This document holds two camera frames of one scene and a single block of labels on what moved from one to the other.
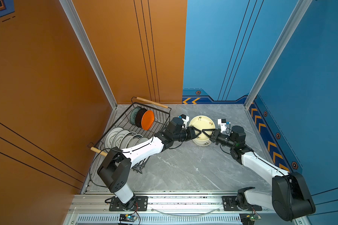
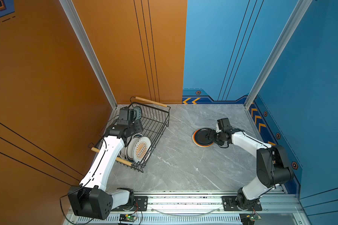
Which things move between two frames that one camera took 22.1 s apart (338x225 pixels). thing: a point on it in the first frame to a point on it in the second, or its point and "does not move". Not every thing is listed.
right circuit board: x=248 y=219 does not move
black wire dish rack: x=139 y=121 does not move
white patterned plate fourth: x=133 y=140 does not move
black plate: x=138 y=116 to x=200 y=137
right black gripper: x=215 y=136 does not move
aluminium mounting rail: x=92 y=208 does not move
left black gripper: x=191 y=134 to x=138 y=125
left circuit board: x=127 y=218 does not move
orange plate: x=147 y=119 to x=196 y=144
